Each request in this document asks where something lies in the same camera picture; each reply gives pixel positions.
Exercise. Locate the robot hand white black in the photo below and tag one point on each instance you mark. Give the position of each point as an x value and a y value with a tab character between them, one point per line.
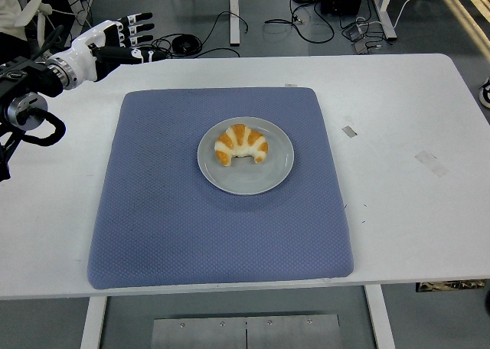
86	54

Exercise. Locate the croissant bread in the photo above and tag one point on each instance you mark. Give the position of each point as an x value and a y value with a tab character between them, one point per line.
245	136

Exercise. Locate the white office chair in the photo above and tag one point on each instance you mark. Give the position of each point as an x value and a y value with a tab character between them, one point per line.
11	16

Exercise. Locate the blue quilted mat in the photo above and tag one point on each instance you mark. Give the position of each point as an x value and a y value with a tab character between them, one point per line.
153	211

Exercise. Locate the grey round plate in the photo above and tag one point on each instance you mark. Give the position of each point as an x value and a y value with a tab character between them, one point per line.
245	180

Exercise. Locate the white table leg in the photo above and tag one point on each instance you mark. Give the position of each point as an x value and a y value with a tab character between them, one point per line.
92	322
381	318

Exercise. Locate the grey power adapter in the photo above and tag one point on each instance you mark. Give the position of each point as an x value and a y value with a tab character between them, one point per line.
357	32

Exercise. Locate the small grey tape piece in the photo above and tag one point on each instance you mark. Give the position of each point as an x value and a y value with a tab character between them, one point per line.
349	131

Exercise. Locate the grey metal plate with screws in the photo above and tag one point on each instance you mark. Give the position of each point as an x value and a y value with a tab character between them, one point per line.
199	333

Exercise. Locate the white background table foot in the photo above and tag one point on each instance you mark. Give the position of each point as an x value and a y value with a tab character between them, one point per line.
386	12

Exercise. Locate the large clear tape piece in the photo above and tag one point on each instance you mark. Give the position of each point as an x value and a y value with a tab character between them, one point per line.
432	164

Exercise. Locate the dark box under table edge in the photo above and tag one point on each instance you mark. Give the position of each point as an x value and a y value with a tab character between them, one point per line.
448	286

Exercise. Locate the white background table post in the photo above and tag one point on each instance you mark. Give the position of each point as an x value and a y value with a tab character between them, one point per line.
234	12

